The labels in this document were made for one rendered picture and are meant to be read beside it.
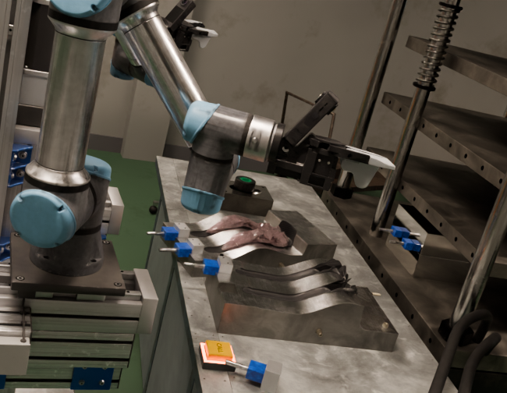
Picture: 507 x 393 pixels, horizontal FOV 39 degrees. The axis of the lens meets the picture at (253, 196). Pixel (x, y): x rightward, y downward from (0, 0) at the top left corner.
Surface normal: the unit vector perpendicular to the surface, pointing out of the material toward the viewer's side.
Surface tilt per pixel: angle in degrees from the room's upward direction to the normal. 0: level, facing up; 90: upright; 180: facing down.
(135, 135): 90
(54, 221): 98
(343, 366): 0
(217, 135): 91
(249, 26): 90
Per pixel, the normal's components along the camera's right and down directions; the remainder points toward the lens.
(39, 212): -0.15, 0.43
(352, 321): 0.18, 0.37
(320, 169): -0.09, 0.18
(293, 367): 0.24, -0.91
